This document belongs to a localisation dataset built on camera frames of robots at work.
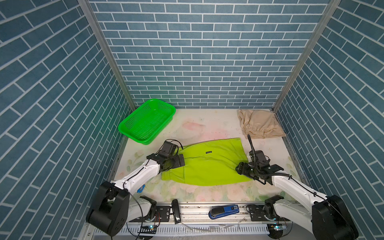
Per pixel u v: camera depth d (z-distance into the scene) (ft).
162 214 2.44
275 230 2.36
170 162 2.54
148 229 2.37
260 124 3.48
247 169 2.53
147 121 3.75
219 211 2.34
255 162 2.23
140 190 2.63
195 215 2.49
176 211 2.35
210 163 2.91
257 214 2.42
